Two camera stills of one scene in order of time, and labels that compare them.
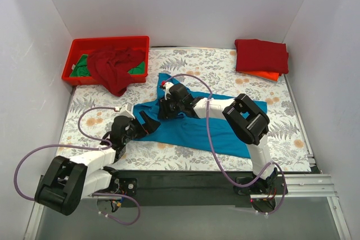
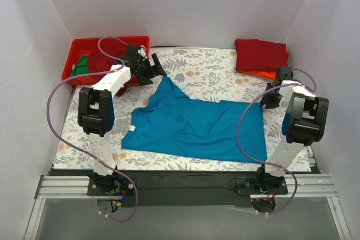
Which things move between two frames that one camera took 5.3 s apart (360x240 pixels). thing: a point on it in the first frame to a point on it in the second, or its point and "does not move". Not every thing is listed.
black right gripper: [164, 108] to [270, 100]
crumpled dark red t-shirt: [110, 67] does not move
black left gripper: [139, 126] to [148, 69]
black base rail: [201, 188] does not move
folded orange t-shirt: [272, 76] does not move
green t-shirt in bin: [81, 68] does not move
